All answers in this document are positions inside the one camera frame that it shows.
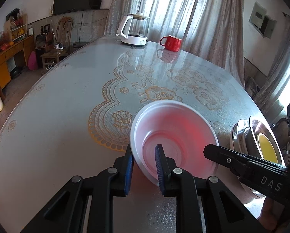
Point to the sheer beige curtain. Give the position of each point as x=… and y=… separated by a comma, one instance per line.
x=210, y=29

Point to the red mug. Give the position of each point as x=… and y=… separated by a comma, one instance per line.
x=171, y=43

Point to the wall electrical box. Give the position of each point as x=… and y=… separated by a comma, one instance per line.
x=261, y=21

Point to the right hand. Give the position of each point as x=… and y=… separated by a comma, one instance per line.
x=274, y=217

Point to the dark round-back chair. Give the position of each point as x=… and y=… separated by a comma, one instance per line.
x=280, y=129

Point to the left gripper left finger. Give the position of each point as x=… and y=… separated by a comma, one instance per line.
x=86, y=204

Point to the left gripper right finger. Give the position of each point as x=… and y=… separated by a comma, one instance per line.
x=202, y=205

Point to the lace floral tablecloth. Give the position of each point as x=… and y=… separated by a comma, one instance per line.
x=76, y=119

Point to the white glass electric kettle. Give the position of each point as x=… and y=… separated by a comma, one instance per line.
x=133, y=29

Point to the red plastic bowl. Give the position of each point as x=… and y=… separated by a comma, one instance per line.
x=180, y=129

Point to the yellow plastic bowl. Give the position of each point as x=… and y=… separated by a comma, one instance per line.
x=266, y=148

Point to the orange wooden cabinet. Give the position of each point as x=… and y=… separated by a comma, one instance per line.
x=16, y=46

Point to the stainless steel bowl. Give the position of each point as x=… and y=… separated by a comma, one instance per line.
x=252, y=137

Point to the wooden chair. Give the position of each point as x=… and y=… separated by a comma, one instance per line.
x=61, y=44

